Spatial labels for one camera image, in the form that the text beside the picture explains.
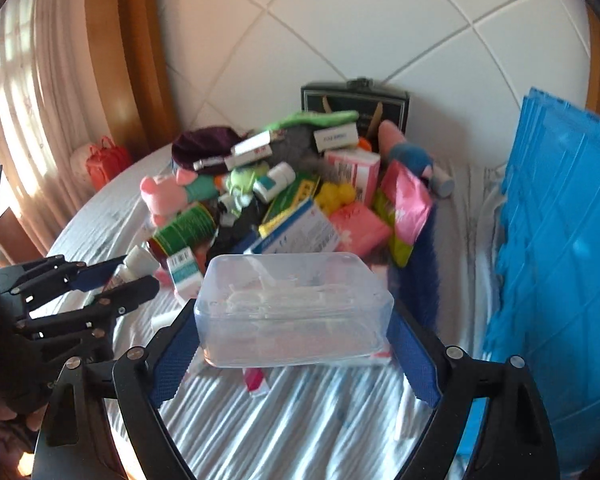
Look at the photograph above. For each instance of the red handbag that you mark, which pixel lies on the red handbag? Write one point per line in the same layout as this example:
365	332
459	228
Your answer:
107	162

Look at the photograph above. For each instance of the white printed medicine box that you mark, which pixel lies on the white printed medicine box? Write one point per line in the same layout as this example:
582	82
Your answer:
247	160

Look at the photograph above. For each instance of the green and yellow box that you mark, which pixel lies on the green and yellow box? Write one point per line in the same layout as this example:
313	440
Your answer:
292	191

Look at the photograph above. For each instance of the black case with latch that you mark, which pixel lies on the black case with latch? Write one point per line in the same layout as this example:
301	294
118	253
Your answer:
330	97

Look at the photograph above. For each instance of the white blue medicine box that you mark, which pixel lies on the white blue medicine box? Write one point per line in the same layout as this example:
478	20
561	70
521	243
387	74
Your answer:
295	235

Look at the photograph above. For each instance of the green crocodile plush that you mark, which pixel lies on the green crocodile plush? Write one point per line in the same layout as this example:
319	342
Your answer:
310	120

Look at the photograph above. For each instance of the brown bottle with green label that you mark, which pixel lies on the brown bottle with green label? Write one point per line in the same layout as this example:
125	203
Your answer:
187	227

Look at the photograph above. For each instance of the long white box, red end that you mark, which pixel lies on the long white box, red end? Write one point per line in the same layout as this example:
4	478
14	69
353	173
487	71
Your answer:
252	146

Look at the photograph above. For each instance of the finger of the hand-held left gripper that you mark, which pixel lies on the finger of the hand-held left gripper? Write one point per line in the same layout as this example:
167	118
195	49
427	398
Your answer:
92	275
125	297

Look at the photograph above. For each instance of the pink and blue plush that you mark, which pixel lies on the pink and blue plush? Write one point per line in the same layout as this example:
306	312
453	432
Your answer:
415	157

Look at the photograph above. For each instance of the sheer curtain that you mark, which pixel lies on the sheer curtain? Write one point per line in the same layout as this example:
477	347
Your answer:
35	125

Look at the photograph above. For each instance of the white and teal box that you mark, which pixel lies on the white and teal box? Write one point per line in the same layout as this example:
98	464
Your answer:
185	272

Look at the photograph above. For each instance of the pink and white box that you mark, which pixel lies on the pink and white box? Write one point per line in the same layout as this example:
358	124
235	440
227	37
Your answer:
355	170

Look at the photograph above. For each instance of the silver tube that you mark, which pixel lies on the silver tube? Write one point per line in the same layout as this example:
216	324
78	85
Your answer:
207	163

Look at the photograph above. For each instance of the white bottle with red label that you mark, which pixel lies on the white bottle with red label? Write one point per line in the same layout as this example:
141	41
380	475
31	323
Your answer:
137	262

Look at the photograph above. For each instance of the blue plastic crate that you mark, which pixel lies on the blue plastic crate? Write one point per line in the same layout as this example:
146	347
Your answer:
555	260

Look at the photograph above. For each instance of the yellow rubber toy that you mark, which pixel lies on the yellow rubber toy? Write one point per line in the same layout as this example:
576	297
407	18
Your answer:
336	195

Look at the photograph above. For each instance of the white plastic bag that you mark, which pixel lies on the white plastic bag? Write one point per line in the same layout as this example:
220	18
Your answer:
79	160

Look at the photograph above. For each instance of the pink floral tissue pack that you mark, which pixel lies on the pink floral tissue pack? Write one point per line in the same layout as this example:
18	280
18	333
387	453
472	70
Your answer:
360	230

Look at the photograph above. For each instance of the small pig plush, teal dress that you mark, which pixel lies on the small pig plush, teal dress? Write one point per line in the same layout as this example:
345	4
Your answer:
172	192

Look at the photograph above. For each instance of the pink plastic packet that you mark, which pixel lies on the pink plastic packet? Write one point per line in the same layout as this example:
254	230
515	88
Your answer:
407	202

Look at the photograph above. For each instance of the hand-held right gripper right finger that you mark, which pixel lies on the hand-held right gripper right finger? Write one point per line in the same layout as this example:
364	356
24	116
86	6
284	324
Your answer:
415	360

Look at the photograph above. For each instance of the clear plastic box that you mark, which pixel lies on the clear plastic box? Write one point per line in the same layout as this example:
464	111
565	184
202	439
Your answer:
290	310

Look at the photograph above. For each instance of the white box with dark label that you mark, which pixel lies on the white box with dark label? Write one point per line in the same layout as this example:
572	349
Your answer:
336	137

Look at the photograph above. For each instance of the grey furry plush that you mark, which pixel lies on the grey furry plush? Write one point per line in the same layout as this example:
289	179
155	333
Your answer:
300	147

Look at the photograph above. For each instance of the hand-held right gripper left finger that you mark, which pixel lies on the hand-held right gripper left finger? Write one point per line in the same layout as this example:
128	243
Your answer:
172	360

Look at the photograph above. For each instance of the black plastic bag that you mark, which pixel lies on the black plastic bag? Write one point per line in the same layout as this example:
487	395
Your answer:
240	225

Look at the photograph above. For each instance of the maroon knit hat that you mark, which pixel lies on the maroon knit hat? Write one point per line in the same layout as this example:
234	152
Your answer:
205	145

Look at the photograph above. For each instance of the small green frog plush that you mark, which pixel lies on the small green frog plush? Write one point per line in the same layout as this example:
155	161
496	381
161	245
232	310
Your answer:
242	180

